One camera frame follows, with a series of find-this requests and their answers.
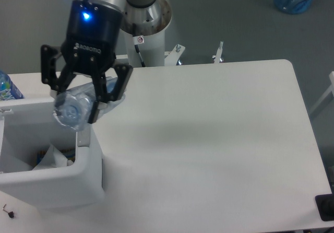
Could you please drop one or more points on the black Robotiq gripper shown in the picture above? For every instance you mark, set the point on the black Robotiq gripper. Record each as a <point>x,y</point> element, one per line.
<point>89,49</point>

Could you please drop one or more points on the crushed clear plastic bottle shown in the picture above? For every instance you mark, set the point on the crushed clear plastic bottle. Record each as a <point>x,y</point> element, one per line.
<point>73,107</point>

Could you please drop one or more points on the white plastic wrapper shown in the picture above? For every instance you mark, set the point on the white plastic wrapper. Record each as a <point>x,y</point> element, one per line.
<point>52,158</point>

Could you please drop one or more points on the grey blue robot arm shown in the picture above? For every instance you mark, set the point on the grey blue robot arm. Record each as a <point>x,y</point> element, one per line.
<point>111,76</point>

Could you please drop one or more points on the white plastic trash can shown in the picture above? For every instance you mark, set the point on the white plastic trash can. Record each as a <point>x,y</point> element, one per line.
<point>44,164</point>

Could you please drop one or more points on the blue labelled drink bottle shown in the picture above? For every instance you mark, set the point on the blue labelled drink bottle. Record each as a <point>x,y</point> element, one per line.
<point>9,90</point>

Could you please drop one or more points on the blue yellow snack packet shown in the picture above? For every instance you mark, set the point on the blue yellow snack packet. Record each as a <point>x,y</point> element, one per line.
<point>70,152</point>

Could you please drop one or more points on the white furniture leg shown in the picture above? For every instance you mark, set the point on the white furniture leg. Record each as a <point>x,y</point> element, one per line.
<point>325,99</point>

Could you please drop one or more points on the black device at table edge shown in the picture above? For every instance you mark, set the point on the black device at table edge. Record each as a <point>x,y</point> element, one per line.
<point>325,206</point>

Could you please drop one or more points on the white metal base frame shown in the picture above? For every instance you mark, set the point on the white metal base frame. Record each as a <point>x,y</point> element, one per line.
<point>174,57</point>

